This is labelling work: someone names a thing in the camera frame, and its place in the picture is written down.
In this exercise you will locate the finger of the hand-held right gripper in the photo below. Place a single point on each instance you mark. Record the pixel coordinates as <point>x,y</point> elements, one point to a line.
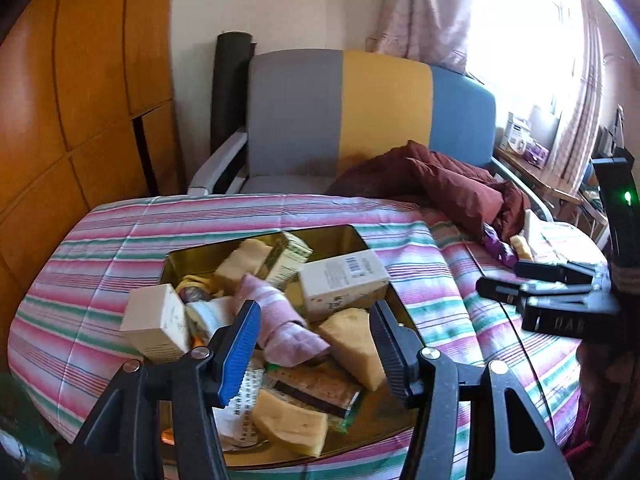
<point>550,271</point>
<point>550,315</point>

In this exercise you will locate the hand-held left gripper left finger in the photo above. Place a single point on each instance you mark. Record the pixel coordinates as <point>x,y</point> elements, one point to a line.
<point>240,350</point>

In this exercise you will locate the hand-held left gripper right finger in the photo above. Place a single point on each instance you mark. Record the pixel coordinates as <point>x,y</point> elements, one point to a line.
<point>392,355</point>

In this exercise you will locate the orange silver snack packet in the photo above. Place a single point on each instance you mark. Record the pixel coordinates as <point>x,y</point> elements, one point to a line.
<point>245,400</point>

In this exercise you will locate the pink striped towel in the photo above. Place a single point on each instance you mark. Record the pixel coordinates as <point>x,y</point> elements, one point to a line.
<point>285,325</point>

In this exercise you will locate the gold tin tray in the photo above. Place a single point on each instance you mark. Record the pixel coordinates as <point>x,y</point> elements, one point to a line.
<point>345,245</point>

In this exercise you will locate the striped cloth covered desktop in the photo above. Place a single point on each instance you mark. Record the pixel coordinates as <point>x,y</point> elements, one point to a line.
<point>125,230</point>

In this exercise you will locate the small yellow sponge block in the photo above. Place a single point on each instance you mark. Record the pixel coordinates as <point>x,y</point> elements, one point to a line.
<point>521,247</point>

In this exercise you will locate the white sponge block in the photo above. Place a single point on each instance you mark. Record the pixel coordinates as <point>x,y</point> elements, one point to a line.
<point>537,235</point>

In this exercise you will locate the wedge yellow sponge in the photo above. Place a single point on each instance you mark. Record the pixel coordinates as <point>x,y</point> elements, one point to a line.
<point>355,345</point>

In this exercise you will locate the white round tub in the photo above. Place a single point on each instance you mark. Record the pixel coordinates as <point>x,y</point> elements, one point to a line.
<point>212,315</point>

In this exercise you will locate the purple plastic wrapper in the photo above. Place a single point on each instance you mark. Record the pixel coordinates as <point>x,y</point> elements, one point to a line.
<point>497,245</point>

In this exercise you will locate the yellow crumpled wrapper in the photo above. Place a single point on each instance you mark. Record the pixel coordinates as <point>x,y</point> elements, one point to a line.
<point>192,287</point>

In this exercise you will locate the yellow green rice cracker packet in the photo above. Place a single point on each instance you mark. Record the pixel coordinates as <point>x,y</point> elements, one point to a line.
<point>315,390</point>

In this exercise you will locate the wooden side table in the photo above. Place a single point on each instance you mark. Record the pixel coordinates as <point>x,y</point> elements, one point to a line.
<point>545,180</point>

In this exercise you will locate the large yellow sponge block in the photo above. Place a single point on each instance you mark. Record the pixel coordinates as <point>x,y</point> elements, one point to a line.
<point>290,422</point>

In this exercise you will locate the beige carton box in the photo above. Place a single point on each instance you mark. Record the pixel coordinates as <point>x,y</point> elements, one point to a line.
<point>155,320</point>

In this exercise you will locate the green white carton box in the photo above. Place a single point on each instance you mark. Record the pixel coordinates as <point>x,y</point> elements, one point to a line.
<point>285,260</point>

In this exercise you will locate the purple packet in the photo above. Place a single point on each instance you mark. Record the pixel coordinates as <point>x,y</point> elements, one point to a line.
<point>536,154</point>

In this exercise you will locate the pink patterned curtain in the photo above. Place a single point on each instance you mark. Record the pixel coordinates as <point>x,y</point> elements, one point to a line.
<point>425,10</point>
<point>575,110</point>

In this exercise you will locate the maroon jacket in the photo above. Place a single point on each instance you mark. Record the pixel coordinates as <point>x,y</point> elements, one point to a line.
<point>450,185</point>

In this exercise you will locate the white container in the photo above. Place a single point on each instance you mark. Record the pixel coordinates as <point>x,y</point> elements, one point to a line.
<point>515,135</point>

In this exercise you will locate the grey yellow blue armchair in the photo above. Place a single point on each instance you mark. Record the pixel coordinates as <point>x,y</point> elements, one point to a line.
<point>300,110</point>

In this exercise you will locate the black rolled mat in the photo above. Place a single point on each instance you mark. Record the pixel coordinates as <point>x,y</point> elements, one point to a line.
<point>230,90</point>

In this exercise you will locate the wooden wardrobe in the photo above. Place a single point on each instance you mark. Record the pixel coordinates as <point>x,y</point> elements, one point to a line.
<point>75,85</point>

